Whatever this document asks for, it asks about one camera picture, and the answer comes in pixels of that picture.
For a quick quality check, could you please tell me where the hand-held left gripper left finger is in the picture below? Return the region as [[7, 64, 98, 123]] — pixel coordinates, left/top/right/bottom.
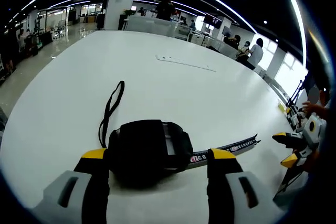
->
[[25, 148, 110, 224]]

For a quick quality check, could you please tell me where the white flat plastic strip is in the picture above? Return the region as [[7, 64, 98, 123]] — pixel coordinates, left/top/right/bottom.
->
[[155, 54, 217, 73]]

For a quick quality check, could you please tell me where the black tape measure with strap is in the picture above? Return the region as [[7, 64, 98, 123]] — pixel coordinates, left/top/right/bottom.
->
[[98, 80, 259, 184]]

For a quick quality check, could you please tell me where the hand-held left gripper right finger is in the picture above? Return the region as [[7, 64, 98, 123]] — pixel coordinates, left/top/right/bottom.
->
[[206, 148, 288, 224]]

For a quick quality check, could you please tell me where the black tripod stand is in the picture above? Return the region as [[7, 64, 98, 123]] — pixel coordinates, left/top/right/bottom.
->
[[285, 79, 307, 113]]

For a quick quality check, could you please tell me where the white office desk partition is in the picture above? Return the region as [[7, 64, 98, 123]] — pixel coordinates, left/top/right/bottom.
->
[[123, 15, 180, 37]]

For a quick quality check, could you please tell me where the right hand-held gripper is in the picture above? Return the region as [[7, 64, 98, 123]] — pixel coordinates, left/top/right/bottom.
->
[[272, 114, 328, 169]]

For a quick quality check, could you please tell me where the wall screen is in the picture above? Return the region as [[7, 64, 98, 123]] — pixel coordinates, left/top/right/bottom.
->
[[203, 13, 223, 28]]

